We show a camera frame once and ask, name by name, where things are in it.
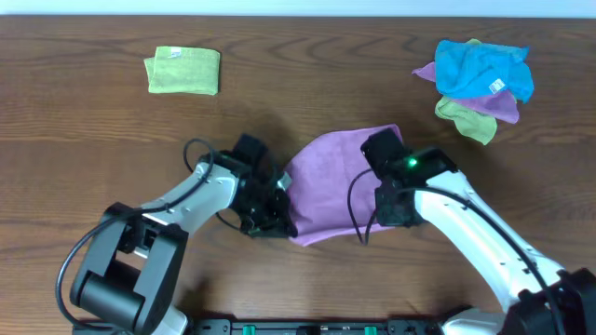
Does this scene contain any purple cloth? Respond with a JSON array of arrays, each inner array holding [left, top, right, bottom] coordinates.
[[412, 61, 521, 125], [285, 124, 400, 247]]

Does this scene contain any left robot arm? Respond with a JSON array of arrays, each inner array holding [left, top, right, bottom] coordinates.
[[67, 147, 297, 334]]

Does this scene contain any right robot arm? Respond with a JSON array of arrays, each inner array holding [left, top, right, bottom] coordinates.
[[366, 148, 595, 335]]

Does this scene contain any crumpled green cloth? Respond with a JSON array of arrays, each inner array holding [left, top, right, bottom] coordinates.
[[435, 97, 497, 145]]

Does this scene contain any blue cloth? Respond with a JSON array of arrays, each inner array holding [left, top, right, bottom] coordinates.
[[434, 40, 535, 102]]

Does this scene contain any folded green cloth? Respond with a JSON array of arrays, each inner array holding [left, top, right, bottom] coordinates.
[[143, 46, 221, 96]]

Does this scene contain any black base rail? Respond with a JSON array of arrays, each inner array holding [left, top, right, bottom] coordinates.
[[183, 318, 443, 335]]

